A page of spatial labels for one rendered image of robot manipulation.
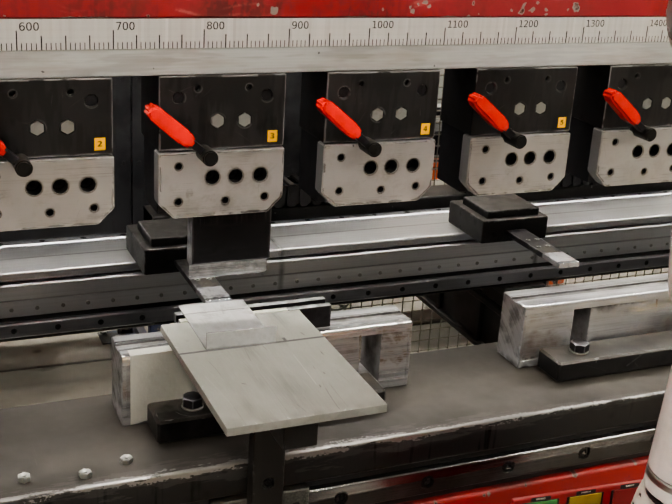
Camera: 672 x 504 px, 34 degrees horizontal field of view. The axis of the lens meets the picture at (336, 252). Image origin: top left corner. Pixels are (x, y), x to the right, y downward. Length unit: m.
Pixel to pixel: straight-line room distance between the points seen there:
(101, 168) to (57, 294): 0.38
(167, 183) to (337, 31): 0.26
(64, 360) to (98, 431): 2.17
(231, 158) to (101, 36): 0.20
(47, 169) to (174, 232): 0.37
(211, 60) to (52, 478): 0.50
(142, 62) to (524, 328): 0.67
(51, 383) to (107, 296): 1.83
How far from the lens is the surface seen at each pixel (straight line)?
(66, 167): 1.24
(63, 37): 1.21
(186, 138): 1.22
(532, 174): 1.47
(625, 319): 1.68
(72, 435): 1.38
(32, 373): 3.49
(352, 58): 1.31
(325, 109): 1.27
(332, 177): 1.33
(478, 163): 1.42
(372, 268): 1.73
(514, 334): 1.60
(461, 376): 1.56
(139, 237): 1.58
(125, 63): 1.23
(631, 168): 1.56
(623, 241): 1.97
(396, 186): 1.38
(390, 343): 1.48
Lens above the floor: 1.56
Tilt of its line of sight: 20 degrees down
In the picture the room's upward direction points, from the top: 4 degrees clockwise
